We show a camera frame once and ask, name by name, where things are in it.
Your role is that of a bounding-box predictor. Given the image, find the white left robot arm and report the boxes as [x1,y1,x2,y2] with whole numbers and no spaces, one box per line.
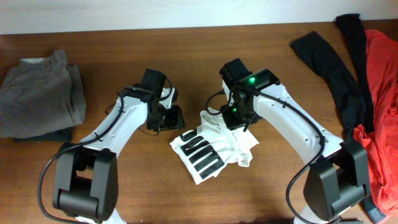
[47,86,183,223]

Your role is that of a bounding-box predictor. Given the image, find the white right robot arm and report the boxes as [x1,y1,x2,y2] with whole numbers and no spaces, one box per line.
[220,68,370,223]

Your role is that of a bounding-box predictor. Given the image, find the grey folded garment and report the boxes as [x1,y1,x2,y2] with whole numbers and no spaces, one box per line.
[1,50,86,142]

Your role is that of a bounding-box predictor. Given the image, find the blue denim garment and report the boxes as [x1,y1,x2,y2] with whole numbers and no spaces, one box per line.
[361,197,387,224]

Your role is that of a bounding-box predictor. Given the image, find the black garment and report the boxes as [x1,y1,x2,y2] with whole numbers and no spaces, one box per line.
[290,14,374,138]

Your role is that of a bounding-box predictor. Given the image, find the white polo shirt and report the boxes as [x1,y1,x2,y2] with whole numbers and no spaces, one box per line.
[170,110,259,185]

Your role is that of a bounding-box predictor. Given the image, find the red garment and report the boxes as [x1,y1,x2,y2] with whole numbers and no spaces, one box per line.
[354,30,397,216]

